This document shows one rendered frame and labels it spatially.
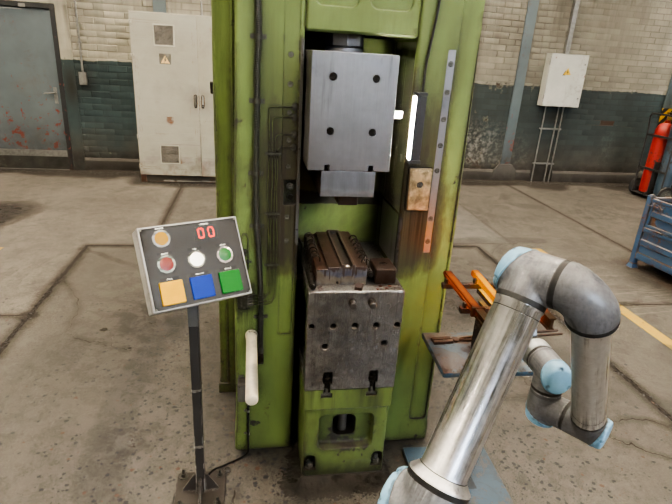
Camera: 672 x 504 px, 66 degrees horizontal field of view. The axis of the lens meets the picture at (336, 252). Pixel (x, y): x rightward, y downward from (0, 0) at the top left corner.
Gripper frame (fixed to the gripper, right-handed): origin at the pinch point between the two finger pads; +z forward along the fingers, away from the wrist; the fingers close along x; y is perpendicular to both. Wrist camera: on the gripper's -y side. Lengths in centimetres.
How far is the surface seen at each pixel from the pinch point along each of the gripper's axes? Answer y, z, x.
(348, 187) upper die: -36, 28, -57
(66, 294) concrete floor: 94, 201, -237
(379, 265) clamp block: -4, 33, -41
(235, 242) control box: -18, 17, -96
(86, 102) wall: 0, 601, -351
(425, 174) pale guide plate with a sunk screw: -39, 42, -25
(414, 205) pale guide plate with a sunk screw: -27, 42, -28
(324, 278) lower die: 0, 27, -64
